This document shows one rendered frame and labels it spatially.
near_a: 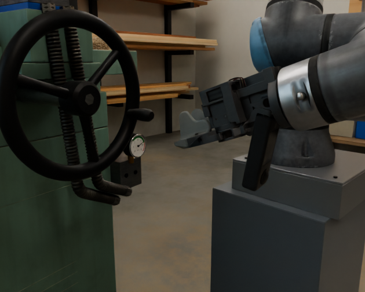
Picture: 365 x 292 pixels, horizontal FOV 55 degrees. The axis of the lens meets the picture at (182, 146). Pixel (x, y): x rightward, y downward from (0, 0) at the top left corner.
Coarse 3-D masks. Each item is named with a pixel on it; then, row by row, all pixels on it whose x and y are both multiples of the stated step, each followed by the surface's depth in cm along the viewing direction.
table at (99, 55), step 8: (0, 48) 66; (0, 56) 66; (96, 56) 85; (104, 56) 87; (136, 56) 95; (24, 64) 61; (32, 64) 62; (40, 64) 63; (48, 64) 64; (64, 64) 67; (88, 64) 71; (96, 64) 73; (136, 64) 96; (24, 72) 61; (32, 72) 62; (40, 72) 63; (48, 72) 64; (88, 72) 72; (112, 72) 89; (120, 72) 91
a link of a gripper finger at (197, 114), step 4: (192, 112) 60; (196, 112) 60; (200, 112) 60; (192, 116) 61; (196, 116) 60; (200, 116) 60; (204, 116) 59; (196, 120) 60; (208, 120) 59; (200, 132) 60; (204, 132) 60
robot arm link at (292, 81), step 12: (288, 72) 45; (300, 72) 44; (288, 84) 44; (300, 84) 43; (288, 96) 44; (300, 96) 42; (312, 96) 42; (288, 108) 44; (300, 108) 44; (312, 108) 43; (288, 120) 45; (300, 120) 45; (312, 120) 44; (324, 120) 44
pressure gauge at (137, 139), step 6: (132, 138) 89; (138, 138) 91; (144, 138) 93; (132, 144) 90; (138, 144) 92; (144, 144) 94; (126, 150) 90; (132, 150) 90; (138, 150) 92; (144, 150) 94; (132, 156) 91; (138, 156) 92; (132, 162) 94
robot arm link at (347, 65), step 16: (336, 48) 43; (352, 48) 40; (320, 64) 42; (336, 64) 41; (352, 64) 39; (320, 80) 42; (336, 80) 40; (352, 80) 39; (320, 96) 42; (336, 96) 41; (352, 96) 40; (320, 112) 43; (336, 112) 42; (352, 112) 42
